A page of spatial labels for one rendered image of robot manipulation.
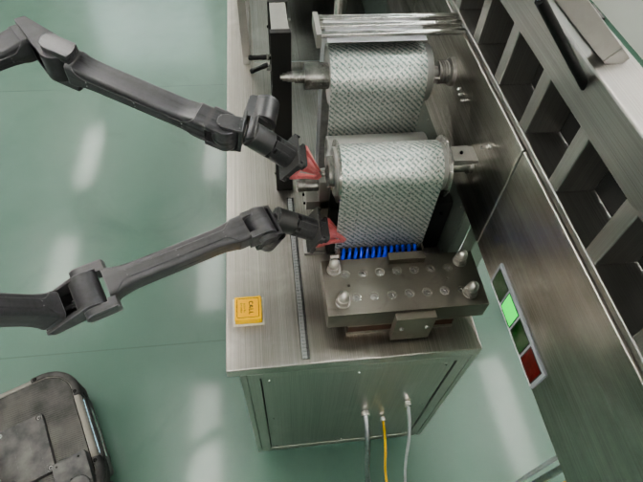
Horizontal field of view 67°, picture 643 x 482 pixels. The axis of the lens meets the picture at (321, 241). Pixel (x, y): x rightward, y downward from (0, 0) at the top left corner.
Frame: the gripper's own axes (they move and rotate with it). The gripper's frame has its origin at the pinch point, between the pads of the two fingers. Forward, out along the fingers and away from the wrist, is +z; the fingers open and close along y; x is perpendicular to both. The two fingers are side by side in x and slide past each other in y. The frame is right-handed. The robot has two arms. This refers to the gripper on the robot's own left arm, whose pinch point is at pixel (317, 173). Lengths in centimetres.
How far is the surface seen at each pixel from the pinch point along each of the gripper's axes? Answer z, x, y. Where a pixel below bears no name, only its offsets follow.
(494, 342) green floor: 147, -34, -8
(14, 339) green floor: -15, -178, -26
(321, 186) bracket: 3.9, -2.4, 0.2
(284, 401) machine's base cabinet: 32, -52, 33
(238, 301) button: 4.6, -37.2, 15.4
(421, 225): 28.2, 7.9, 7.1
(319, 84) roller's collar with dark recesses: -5.1, 8.8, -20.6
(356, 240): 19.2, -6.4, 7.3
